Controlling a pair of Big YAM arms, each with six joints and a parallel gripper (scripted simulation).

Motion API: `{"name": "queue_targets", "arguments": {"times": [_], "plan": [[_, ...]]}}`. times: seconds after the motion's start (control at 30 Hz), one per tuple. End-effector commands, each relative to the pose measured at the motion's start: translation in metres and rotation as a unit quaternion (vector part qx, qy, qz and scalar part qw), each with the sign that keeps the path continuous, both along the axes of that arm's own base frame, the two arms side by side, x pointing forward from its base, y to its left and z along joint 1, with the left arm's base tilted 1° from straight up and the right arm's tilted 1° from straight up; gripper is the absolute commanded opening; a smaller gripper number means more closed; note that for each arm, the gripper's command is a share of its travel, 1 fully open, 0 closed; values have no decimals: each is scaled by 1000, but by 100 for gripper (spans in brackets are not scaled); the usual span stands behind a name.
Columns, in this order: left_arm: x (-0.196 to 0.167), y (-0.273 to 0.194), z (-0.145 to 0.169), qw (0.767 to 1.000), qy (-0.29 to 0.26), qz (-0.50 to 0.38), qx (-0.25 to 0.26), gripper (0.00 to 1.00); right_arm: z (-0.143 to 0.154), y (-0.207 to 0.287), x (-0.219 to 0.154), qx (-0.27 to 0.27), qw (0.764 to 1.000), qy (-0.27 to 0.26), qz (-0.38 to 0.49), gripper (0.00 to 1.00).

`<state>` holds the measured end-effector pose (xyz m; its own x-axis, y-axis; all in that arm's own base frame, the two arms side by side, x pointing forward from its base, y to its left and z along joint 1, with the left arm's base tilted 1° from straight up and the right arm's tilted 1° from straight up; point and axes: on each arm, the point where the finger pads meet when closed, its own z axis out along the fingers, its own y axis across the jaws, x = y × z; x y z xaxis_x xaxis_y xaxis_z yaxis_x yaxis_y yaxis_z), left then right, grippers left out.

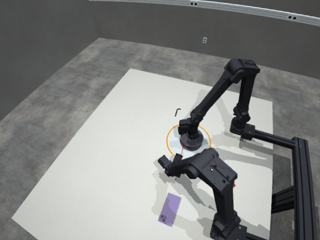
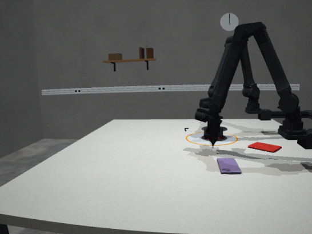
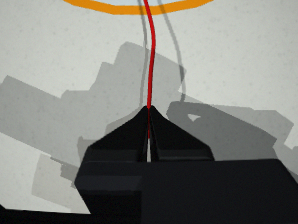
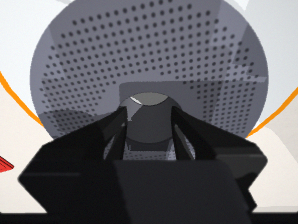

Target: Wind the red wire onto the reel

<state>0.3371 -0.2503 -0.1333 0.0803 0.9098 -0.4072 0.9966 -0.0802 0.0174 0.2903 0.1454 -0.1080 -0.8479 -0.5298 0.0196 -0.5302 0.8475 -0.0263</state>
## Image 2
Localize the purple smartphone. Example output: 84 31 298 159
217 158 241 174

